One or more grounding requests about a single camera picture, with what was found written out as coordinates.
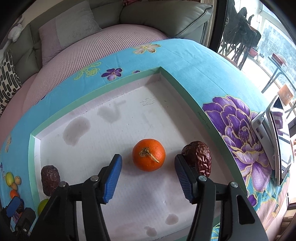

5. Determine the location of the brown longan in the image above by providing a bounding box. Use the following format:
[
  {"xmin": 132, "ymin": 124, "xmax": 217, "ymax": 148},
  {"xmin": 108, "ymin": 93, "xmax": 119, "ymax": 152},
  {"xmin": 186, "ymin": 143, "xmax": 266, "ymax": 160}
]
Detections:
[{"xmin": 11, "ymin": 182, "xmax": 18, "ymax": 191}]

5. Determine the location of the walnut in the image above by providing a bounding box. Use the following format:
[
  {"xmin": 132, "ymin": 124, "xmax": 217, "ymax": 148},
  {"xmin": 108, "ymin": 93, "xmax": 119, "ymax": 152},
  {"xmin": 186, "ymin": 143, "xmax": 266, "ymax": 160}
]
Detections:
[{"xmin": 14, "ymin": 176, "xmax": 22, "ymax": 185}]

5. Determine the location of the green jujube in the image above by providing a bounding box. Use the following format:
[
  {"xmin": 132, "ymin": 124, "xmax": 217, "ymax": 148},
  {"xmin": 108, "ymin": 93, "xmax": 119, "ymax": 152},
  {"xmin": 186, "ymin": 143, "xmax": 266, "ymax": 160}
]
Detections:
[
  {"xmin": 37, "ymin": 198, "xmax": 49, "ymax": 216},
  {"xmin": 5, "ymin": 172, "xmax": 15, "ymax": 187}
]

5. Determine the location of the dried red date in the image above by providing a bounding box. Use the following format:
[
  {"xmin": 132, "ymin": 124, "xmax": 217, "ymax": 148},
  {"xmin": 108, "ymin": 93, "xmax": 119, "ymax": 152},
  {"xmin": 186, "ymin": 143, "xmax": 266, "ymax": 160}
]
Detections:
[
  {"xmin": 181, "ymin": 141, "xmax": 212, "ymax": 178},
  {"xmin": 41, "ymin": 165, "xmax": 60, "ymax": 196}
]

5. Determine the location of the orange mandarin with stem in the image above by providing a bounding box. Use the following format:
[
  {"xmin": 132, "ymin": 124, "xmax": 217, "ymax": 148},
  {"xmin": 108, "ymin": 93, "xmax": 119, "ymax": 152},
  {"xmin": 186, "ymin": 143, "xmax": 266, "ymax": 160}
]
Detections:
[{"xmin": 132, "ymin": 138, "xmax": 166, "ymax": 172}]

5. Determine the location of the green shallow cardboard tray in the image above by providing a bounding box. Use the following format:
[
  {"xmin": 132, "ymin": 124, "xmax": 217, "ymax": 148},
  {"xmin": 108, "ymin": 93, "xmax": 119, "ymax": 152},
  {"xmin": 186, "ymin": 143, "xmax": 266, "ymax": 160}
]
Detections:
[{"xmin": 28, "ymin": 67, "xmax": 244, "ymax": 240}]

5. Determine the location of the phone on stand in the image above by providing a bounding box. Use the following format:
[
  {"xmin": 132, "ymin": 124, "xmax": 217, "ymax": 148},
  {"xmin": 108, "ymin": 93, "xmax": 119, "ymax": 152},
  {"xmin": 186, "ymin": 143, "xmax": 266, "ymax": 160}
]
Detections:
[{"xmin": 266, "ymin": 96, "xmax": 294, "ymax": 186}]

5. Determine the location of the silver phone stand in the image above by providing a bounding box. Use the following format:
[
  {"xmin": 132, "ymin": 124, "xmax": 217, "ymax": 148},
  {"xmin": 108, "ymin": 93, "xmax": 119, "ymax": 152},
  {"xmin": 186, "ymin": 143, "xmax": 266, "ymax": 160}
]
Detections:
[{"xmin": 251, "ymin": 111, "xmax": 278, "ymax": 181}]

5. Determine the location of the black white patterned cushion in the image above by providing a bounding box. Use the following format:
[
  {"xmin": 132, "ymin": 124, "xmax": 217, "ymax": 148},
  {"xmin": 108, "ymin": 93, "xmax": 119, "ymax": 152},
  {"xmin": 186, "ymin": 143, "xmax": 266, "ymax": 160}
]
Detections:
[{"xmin": 0, "ymin": 50, "xmax": 22, "ymax": 115}]

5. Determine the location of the blue floral tablecloth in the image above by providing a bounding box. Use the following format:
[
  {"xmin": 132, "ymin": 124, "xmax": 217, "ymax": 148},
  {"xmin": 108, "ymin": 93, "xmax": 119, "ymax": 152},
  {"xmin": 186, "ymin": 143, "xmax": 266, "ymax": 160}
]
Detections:
[{"xmin": 1, "ymin": 39, "xmax": 290, "ymax": 228}]

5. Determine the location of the balcony table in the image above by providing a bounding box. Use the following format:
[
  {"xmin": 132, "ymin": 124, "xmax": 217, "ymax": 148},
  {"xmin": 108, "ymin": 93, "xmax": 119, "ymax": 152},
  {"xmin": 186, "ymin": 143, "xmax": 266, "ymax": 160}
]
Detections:
[{"xmin": 261, "ymin": 56, "xmax": 295, "ymax": 93}]

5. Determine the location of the husky plush toy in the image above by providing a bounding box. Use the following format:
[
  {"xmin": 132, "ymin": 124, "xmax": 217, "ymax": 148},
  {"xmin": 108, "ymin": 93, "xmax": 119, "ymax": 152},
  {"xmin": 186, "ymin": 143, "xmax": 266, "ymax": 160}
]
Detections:
[{"xmin": 1, "ymin": 15, "xmax": 24, "ymax": 55}]

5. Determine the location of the pink sofa seat cover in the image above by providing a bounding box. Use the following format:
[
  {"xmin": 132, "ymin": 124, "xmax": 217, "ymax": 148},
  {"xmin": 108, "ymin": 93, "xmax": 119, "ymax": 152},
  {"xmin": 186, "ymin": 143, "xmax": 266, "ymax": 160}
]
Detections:
[{"xmin": 1, "ymin": 24, "xmax": 167, "ymax": 143}]

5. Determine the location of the black chair with clothes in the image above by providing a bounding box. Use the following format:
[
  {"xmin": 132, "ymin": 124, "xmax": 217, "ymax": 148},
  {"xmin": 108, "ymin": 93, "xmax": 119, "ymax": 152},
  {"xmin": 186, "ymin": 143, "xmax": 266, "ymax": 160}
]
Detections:
[{"xmin": 218, "ymin": 1, "xmax": 261, "ymax": 69}]

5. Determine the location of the purple grey cushion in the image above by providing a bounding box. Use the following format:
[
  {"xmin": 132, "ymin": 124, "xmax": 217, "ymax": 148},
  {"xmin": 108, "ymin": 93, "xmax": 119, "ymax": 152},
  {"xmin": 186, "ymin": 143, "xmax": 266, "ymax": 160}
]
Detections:
[{"xmin": 38, "ymin": 1, "xmax": 101, "ymax": 66}]

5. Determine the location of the grey sofa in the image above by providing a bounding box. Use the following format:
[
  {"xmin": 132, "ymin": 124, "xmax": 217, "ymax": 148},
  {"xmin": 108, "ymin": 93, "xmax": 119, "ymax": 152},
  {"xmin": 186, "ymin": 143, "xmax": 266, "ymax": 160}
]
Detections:
[{"xmin": 8, "ymin": 1, "xmax": 214, "ymax": 83}]

